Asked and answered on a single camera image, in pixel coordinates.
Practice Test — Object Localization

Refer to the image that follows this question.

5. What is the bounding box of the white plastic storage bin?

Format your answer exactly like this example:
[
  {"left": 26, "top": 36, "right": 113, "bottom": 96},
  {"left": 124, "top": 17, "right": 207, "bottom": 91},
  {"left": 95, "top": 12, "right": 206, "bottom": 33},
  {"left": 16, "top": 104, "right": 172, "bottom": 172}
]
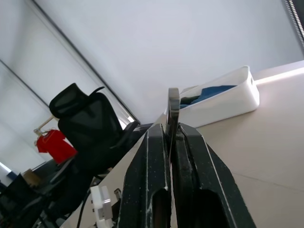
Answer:
[{"left": 164, "top": 65, "right": 260, "bottom": 128}]

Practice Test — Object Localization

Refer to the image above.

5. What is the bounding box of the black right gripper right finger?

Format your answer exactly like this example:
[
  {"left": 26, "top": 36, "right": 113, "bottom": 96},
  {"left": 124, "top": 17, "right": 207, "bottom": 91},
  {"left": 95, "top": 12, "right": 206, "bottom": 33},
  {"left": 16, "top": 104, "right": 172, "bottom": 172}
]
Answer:
[{"left": 171, "top": 122, "right": 257, "bottom": 228}]

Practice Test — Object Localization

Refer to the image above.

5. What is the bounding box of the wooden clothes rack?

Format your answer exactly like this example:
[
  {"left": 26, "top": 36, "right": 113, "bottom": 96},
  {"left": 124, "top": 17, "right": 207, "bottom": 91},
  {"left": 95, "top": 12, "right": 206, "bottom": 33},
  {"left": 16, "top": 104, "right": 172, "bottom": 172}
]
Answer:
[{"left": 33, "top": 115, "right": 59, "bottom": 143}]

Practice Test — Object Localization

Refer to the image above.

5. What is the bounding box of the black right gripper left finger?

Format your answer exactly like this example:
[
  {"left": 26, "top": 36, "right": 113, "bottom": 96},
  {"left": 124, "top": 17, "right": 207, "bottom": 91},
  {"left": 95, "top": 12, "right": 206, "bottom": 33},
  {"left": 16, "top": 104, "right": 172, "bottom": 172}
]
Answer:
[{"left": 117, "top": 123, "right": 172, "bottom": 228}]

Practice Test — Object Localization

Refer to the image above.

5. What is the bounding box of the black mesh office chair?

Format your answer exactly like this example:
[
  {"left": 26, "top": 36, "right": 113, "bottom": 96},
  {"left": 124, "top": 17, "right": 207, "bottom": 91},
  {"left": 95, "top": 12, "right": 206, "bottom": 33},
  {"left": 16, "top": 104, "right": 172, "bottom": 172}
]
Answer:
[{"left": 35, "top": 83, "right": 152, "bottom": 214}]

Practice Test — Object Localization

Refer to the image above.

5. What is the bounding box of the black cable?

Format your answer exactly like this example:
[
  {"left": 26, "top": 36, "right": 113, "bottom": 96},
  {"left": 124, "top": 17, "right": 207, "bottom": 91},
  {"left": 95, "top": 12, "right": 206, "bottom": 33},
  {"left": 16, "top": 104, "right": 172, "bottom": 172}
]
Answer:
[{"left": 75, "top": 190, "right": 92, "bottom": 228}]

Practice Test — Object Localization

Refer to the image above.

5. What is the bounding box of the cardboard box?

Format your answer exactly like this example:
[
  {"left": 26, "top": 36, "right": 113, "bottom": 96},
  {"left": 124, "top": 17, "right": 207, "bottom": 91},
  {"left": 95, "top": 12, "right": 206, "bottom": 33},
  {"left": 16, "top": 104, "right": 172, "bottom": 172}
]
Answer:
[{"left": 22, "top": 168, "right": 42, "bottom": 188}]

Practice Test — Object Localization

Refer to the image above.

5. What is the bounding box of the white power adapter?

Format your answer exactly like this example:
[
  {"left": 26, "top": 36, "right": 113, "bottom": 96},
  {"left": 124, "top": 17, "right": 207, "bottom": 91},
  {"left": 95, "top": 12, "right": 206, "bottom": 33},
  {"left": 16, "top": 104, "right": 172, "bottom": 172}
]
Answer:
[{"left": 90, "top": 185, "right": 114, "bottom": 228}]

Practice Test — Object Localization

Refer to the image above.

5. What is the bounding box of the blue cloth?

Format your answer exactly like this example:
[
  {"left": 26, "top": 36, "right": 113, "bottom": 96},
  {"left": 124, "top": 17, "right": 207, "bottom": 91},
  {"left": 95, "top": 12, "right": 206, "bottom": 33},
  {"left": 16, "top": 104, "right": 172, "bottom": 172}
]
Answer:
[{"left": 179, "top": 85, "right": 238, "bottom": 109}]

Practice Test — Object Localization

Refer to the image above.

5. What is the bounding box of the red t-shirt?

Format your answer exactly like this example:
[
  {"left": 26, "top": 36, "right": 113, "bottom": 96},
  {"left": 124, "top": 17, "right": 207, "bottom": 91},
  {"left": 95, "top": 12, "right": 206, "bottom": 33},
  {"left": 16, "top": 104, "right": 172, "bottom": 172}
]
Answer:
[{"left": 36, "top": 129, "right": 78, "bottom": 164}]

